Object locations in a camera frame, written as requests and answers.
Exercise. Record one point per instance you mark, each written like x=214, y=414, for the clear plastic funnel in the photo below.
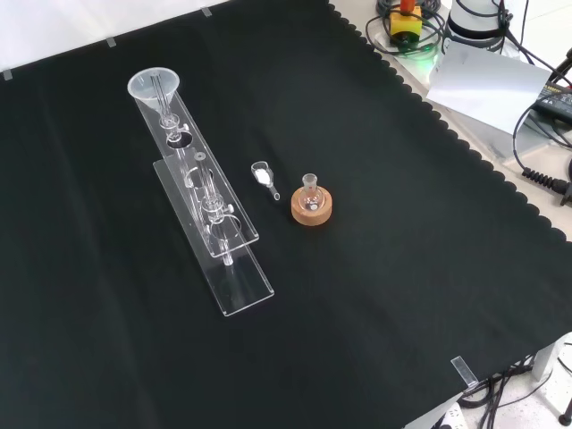
x=147, y=91

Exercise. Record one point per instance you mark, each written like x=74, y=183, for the glass weighing funnel with powder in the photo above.
x=263, y=177

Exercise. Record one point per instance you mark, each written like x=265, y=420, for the clear acrylic funnel stand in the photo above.
x=234, y=288

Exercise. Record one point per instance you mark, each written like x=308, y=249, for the small round-bottom glass flask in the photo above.
x=309, y=181

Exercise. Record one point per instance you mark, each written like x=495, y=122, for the black cloth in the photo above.
x=402, y=223

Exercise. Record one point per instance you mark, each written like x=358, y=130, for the grey tape piece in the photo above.
x=206, y=12
x=111, y=42
x=8, y=74

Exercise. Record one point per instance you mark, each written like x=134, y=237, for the yellow stop button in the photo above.
x=404, y=27

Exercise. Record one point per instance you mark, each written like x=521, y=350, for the pale board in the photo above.
x=482, y=85

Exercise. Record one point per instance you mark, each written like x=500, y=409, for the clear tape strip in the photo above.
x=465, y=372

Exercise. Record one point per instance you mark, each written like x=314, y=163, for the white power strip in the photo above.
x=451, y=415

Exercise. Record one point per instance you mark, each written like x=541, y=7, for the black power adapter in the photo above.
x=558, y=103

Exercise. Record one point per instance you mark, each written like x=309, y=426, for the white table leg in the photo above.
x=547, y=357

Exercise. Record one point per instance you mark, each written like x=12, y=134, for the black tripod foot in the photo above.
x=565, y=418

